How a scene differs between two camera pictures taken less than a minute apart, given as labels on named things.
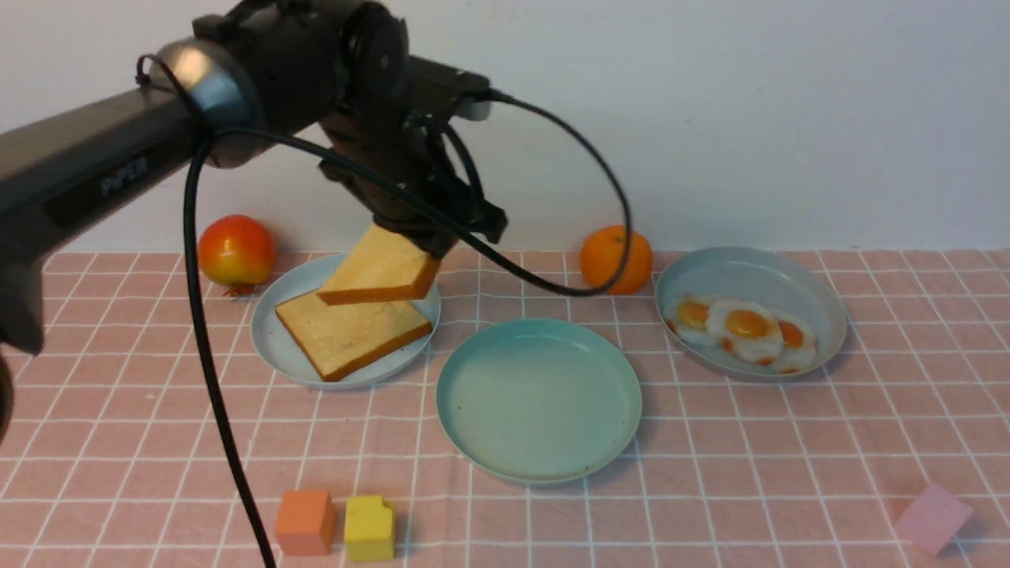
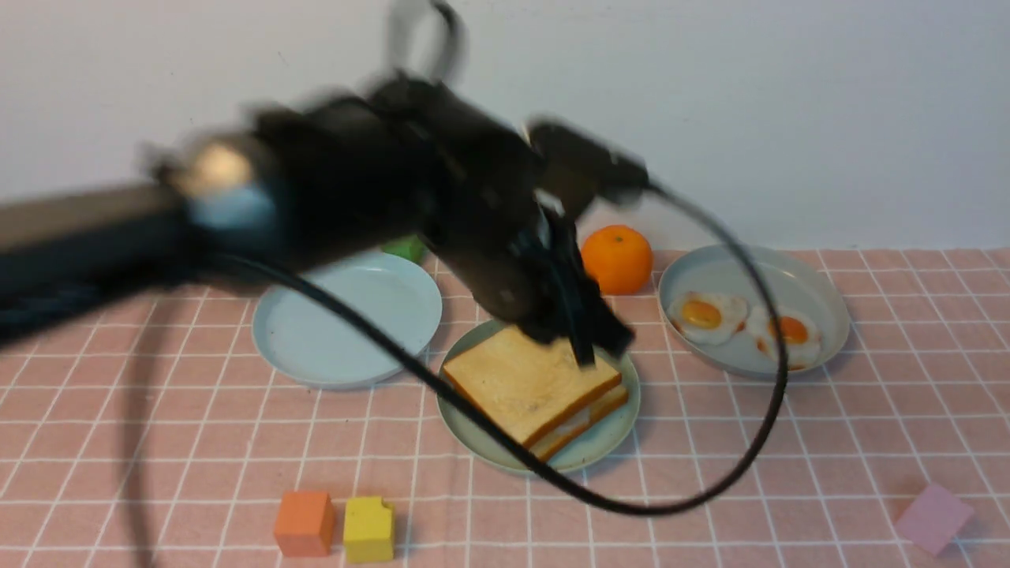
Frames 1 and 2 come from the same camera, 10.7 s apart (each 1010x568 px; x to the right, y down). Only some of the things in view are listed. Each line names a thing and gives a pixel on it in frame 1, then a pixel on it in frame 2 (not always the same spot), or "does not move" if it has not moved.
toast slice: x=335 y=338 → x=613 y=400
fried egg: x=689 y=317 does not move
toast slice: x=379 y=266 → x=533 y=385
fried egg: x=799 y=343 does not move
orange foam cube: x=304 y=522 does not move
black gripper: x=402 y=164 → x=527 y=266
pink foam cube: x=934 y=519 does not move
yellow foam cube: x=368 y=529 does not move
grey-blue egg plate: x=749 y=313 does not move
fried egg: x=750 y=330 → x=563 y=430
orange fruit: x=602 y=252 does not move
